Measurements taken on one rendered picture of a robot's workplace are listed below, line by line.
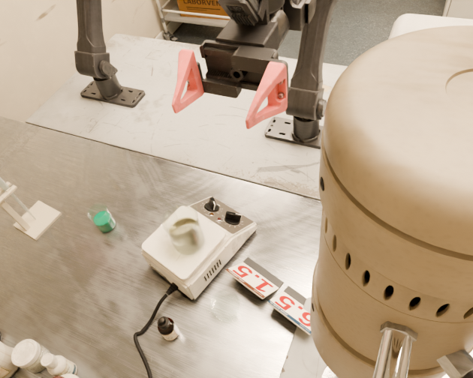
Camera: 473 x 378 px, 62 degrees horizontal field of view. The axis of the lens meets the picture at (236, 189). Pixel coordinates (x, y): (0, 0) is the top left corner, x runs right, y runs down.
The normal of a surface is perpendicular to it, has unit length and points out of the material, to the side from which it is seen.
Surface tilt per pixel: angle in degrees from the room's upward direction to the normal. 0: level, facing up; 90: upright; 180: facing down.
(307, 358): 0
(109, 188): 0
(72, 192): 0
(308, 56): 60
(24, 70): 90
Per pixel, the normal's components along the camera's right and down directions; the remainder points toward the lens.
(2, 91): 0.91, 0.25
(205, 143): -0.12, -0.61
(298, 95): -0.41, 0.35
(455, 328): -0.02, 0.79
